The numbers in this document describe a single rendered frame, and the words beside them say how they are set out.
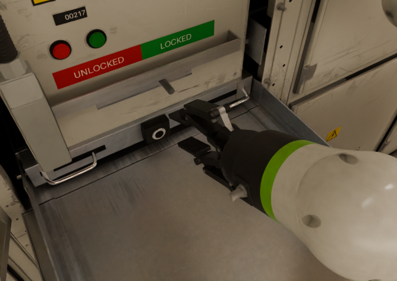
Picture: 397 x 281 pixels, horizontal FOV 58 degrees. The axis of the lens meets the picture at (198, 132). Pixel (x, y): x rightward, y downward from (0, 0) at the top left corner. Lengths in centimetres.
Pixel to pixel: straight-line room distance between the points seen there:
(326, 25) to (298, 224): 62
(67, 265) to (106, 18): 43
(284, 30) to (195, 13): 21
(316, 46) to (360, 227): 66
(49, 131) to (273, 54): 53
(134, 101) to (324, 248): 53
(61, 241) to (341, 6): 75
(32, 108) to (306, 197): 38
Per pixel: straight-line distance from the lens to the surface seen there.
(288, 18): 81
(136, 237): 71
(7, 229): 78
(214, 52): 72
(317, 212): 30
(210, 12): 72
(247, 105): 92
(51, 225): 76
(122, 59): 68
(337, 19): 91
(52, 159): 61
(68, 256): 72
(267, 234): 71
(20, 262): 95
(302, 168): 34
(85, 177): 81
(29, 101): 53
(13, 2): 58
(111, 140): 77
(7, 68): 52
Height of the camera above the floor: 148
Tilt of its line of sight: 48 degrees down
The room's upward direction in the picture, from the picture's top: straight up
